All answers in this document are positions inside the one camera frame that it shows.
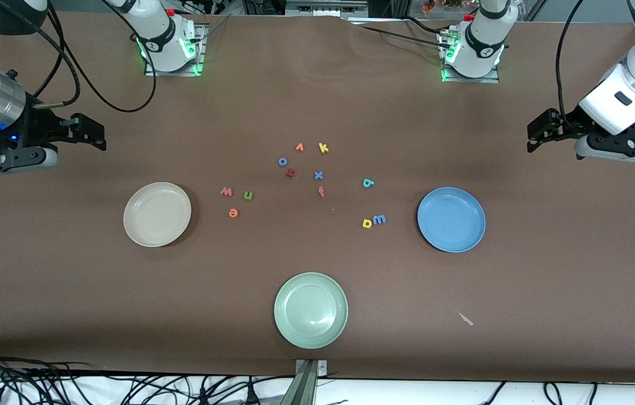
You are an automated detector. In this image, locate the black cable metal plug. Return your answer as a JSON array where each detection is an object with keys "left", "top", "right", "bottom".
[{"left": 0, "top": 0, "right": 82, "bottom": 109}]

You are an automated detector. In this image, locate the long black looping cable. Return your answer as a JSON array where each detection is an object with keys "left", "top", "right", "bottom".
[{"left": 47, "top": 0, "right": 156, "bottom": 113}]

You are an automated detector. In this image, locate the brown table cover sheet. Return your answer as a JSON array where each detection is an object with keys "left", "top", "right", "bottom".
[{"left": 0, "top": 11, "right": 635, "bottom": 384}]

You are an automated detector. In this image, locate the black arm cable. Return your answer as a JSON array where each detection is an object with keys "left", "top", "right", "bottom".
[{"left": 555, "top": 0, "right": 585, "bottom": 127}]

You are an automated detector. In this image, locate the thin black table cable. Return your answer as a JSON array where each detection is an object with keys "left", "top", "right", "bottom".
[{"left": 345, "top": 17, "right": 453, "bottom": 51}]

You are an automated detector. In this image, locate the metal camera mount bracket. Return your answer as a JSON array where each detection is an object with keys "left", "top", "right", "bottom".
[{"left": 281, "top": 360, "right": 328, "bottom": 405}]

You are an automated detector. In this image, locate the blue round plate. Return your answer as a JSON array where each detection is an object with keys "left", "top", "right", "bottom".
[{"left": 417, "top": 187, "right": 487, "bottom": 253}]

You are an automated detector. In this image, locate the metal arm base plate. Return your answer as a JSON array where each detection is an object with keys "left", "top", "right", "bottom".
[
  {"left": 145, "top": 22, "right": 205, "bottom": 77},
  {"left": 440, "top": 31, "right": 501, "bottom": 84}
]

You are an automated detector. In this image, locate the aluminium frame rail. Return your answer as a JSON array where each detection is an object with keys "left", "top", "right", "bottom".
[{"left": 286, "top": 0, "right": 368, "bottom": 17}]

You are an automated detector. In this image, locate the beige round plate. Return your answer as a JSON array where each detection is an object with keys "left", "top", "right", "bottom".
[{"left": 123, "top": 182, "right": 192, "bottom": 248}]

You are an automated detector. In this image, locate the orange background object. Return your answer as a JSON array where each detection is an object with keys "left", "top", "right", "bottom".
[{"left": 421, "top": 0, "right": 464, "bottom": 13}]

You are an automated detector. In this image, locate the pale green round plate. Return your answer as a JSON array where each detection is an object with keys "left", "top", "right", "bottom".
[{"left": 273, "top": 272, "right": 349, "bottom": 349}]

